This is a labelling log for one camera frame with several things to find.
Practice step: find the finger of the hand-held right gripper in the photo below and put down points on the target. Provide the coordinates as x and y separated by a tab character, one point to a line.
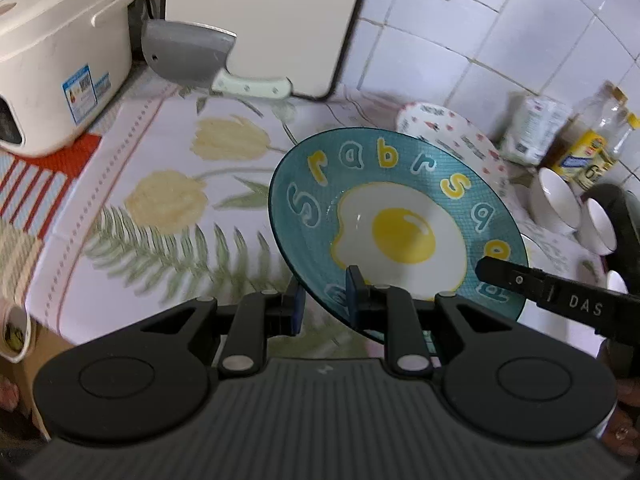
505	272

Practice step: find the blue fried-egg print plate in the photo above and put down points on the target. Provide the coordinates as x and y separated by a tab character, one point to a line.
400	185

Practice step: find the yellow label cooking wine bottle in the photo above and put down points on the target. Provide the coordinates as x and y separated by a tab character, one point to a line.
585	150

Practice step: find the black wok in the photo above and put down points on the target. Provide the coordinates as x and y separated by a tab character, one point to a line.
627	230

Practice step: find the white salt bag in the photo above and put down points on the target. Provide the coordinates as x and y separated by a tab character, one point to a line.
535	130

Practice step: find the white mug yellow print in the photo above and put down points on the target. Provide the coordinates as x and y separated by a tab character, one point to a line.
15	330

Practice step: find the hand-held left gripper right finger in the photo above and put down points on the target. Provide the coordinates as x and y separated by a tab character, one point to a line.
355	300

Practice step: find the white carrot print plate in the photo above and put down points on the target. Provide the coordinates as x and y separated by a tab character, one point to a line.
465	135

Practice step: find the clear vinegar bottle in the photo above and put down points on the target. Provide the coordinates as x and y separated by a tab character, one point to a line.
612	160

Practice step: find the cardboard box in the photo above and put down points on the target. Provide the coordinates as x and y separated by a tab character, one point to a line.
42	360

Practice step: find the cream rice cooker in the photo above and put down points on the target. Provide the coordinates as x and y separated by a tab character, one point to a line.
60	50

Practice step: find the white cutting board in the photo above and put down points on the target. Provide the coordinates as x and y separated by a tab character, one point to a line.
280	10

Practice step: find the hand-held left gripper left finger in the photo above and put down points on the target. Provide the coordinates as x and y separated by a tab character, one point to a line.
296	310

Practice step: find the floral tablecloth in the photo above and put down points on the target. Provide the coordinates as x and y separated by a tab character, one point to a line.
175	170

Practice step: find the red striped mat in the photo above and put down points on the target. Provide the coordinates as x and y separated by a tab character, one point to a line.
30	185

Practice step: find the white bowl black rim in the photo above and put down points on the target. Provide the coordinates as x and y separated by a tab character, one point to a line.
600	225
616	281
557	200

